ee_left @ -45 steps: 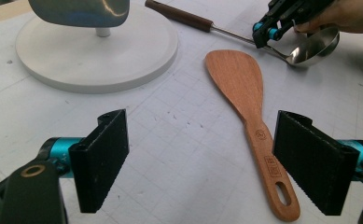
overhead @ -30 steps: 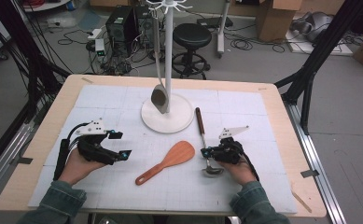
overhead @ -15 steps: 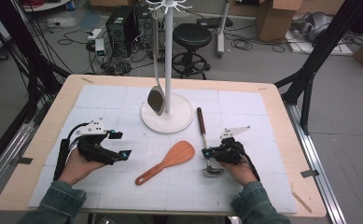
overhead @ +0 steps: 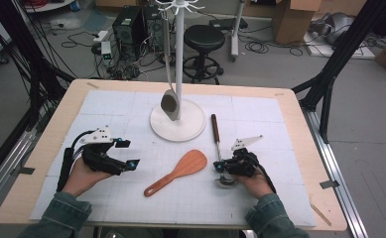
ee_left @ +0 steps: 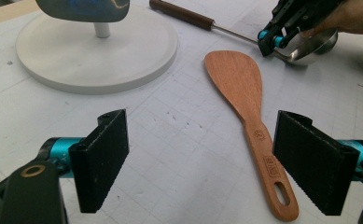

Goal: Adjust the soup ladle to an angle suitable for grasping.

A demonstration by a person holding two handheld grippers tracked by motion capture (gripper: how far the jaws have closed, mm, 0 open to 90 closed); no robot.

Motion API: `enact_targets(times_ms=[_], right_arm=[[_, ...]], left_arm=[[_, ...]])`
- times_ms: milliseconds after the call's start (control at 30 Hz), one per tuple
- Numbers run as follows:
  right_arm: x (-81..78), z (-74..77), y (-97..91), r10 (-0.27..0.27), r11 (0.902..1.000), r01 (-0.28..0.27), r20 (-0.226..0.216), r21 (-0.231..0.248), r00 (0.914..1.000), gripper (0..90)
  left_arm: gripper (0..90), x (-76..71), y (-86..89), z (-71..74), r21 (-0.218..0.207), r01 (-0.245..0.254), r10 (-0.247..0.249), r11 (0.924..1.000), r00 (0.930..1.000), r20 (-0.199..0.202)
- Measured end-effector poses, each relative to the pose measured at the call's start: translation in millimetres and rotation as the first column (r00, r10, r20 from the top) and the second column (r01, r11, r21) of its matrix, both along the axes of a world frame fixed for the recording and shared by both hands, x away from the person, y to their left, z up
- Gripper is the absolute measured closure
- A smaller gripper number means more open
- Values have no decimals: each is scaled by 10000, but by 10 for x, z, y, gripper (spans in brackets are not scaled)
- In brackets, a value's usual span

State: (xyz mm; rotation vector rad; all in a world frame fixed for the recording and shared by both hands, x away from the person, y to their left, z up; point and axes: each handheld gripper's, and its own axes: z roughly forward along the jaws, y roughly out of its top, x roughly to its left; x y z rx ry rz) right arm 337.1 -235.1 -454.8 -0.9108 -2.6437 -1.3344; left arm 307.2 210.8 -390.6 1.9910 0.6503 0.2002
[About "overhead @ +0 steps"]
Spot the white power strip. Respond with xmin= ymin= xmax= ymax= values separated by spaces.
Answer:
xmin=92 ymin=30 xmax=109 ymax=44

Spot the right hand-held gripper cable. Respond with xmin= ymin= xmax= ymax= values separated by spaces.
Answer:
xmin=253 ymin=158 xmax=278 ymax=194

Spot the wooden rice paddle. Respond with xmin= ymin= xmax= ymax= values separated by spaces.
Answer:
xmin=143 ymin=149 xmax=208 ymax=198

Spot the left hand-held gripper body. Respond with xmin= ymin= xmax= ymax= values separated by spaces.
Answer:
xmin=77 ymin=124 xmax=130 ymax=177

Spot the white box green display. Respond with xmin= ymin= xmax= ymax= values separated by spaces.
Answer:
xmin=100 ymin=40 xmax=114 ymax=67

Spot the metal ladle brown handle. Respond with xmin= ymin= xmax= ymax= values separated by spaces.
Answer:
xmin=210 ymin=113 xmax=238 ymax=190

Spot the large black computer tower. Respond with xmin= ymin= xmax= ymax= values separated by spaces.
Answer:
xmin=111 ymin=5 xmax=149 ymax=60

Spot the aluminium rail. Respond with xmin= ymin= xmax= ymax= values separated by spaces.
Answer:
xmin=0 ymin=130 xmax=38 ymax=216
xmin=301 ymin=107 xmax=370 ymax=238

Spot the person's right hand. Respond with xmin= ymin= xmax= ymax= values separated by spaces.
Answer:
xmin=232 ymin=168 xmax=275 ymax=199

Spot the white utensil rack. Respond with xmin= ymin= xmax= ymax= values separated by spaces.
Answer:
xmin=149 ymin=0 xmax=207 ymax=143

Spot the person's left hand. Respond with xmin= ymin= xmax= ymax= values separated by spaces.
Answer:
xmin=62 ymin=158 xmax=114 ymax=198

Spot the white round table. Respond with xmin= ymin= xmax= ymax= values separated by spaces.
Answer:
xmin=23 ymin=0 xmax=76 ymax=14

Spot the grey floor appliance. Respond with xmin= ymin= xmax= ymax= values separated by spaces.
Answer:
xmin=308 ymin=12 xmax=355 ymax=46

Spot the white floor stand pole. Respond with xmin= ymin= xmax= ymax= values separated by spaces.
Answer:
xmin=229 ymin=0 xmax=246 ymax=62

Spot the slim black computer tower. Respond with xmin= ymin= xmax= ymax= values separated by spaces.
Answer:
xmin=142 ymin=4 xmax=165 ymax=53

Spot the large open cardboard box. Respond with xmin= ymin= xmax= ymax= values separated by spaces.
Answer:
xmin=271 ymin=0 xmax=323 ymax=46

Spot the left hand-held gripper cable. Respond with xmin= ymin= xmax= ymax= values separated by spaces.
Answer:
xmin=56 ymin=129 xmax=96 ymax=193

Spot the white grid mat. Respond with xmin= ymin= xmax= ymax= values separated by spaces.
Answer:
xmin=30 ymin=89 xmax=317 ymax=228

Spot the black metal frame with cables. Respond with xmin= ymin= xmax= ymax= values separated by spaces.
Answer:
xmin=0 ymin=0 xmax=77 ymax=132

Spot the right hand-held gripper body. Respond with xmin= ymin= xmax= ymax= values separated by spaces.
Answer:
xmin=223 ymin=134 xmax=265 ymax=178

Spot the flat black device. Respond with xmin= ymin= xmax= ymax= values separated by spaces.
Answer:
xmin=208 ymin=17 xmax=249 ymax=31

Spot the metal spatula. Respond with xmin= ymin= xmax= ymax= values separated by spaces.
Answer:
xmin=160 ymin=9 xmax=182 ymax=122

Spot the black round stool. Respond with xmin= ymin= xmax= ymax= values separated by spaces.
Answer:
xmin=183 ymin=24 xmax=226 ymax=85

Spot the hand-held gripper cable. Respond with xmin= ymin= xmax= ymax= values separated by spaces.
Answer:
xmin=56 ymin=129 xmax=96 ymax=193
xmin=253 ymin=158 xmax=278 ymax=194

